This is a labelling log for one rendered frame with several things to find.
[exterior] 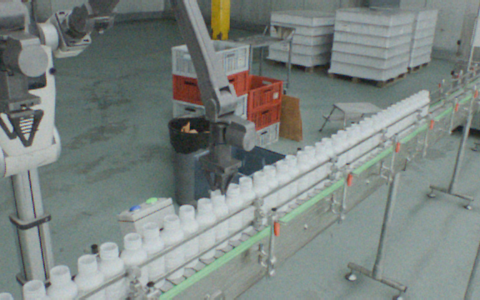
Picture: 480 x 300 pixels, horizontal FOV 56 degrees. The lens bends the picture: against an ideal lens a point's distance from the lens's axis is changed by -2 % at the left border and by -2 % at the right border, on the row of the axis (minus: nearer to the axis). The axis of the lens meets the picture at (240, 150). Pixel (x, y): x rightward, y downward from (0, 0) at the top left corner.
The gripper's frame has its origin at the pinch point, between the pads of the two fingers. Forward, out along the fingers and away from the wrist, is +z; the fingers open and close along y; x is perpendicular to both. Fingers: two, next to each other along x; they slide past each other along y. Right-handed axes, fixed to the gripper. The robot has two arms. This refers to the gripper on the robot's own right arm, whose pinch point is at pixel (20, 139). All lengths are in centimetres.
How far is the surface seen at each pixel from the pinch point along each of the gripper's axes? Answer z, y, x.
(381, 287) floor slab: 140, 18, 190
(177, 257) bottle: 33.3, 18.0, 26.2
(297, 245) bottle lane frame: 55, 21, 80
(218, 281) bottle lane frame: 47, 20, 39
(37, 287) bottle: 25.2, 13.9, -7.3
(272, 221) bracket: 32, 26, 55
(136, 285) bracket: 31.8, 20.7, 11.1
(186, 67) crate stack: 42, -179, 224
